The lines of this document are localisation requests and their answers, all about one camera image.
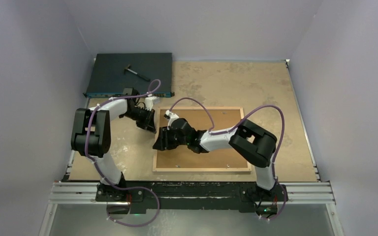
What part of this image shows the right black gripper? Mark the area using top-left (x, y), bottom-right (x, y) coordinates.
top-left (154, 126), bottom-right (189, 151)

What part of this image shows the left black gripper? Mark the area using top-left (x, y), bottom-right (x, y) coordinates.
top-left (122, 106), bottom-right (156, 133)

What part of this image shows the brown backing board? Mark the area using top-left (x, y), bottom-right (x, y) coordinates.
top-left (156, 109), bottom-right (249, 169)

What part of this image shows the wooden picture frame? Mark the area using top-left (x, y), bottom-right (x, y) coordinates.
top-left (152, 106), bottom-right (252, 173)

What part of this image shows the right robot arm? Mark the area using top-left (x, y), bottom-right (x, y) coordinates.
top-left (153, 118), bottom-right (283, 200)

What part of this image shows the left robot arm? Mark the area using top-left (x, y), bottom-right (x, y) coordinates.
top-left (71, 88), bottom-right (159, 201)

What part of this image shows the small black hammer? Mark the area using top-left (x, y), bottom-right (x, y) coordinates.
top-left (124, 64), bottom-right (151, 82)

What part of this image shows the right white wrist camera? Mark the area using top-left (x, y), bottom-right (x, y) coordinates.
top-left (163, 110), bottom-right (180, 122)

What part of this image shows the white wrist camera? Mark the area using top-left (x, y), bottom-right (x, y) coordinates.
top-left (143, 94), bottom-right (160, 111)
top-left (163, 110), bottom-right (180, 122)

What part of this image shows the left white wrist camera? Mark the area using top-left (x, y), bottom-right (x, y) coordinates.
top-left (143, 94), bottom-right (160, 111)

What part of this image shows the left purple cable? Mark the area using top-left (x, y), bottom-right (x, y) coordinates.
top-left (84, 79), bottom-right (162, 228)

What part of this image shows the purple cable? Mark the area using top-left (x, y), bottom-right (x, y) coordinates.
top-left (84, 79), bottom-right (162, 228)
top-left (164, 97), bottom-right (286, 223)

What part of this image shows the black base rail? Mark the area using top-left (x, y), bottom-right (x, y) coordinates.
top-left (95, 180), bottom-right (288, 214)

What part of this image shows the dark network switch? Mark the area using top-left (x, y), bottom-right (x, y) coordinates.
top-left (84, 53), bottom-right (175, 98)

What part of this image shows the aluminium extrusion rail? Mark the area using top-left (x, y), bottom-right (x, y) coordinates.
top-left (49, 182), bottom-right (335, 205)

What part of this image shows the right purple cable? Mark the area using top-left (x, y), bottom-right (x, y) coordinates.
top-left (164, 97), bottom-right (286, 223)

